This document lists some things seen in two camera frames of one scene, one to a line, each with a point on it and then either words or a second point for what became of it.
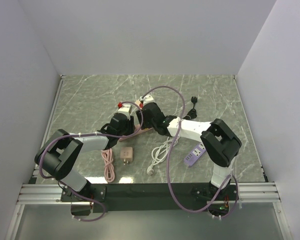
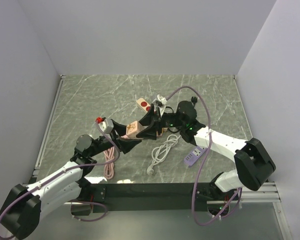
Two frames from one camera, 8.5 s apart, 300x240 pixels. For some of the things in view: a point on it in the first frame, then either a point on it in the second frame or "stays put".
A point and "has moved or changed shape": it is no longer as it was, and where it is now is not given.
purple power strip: (196, 154) stays put
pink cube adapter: (126, 154) has moved or changed shape
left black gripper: (131, 126) -> (125, 145)
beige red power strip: (140, 103) stays put
